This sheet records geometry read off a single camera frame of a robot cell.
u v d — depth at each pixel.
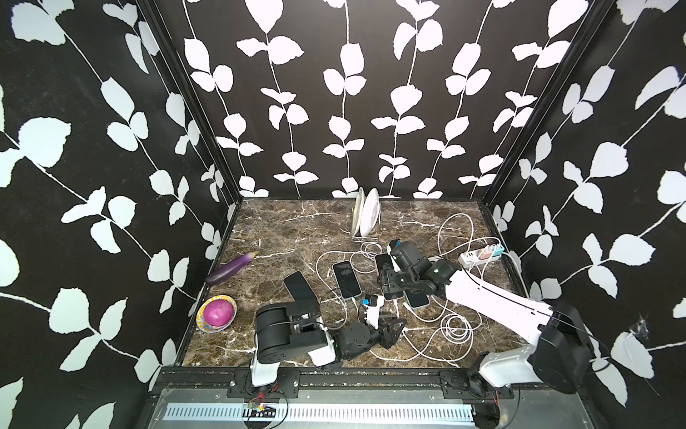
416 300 0.88
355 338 0.64
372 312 0.73
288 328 0.50
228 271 0.94
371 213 0.96
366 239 1.07
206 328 0.81
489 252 0.96
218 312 0.80
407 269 0.62
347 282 0.93
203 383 0.75
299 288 0.93
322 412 0.70
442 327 0.84
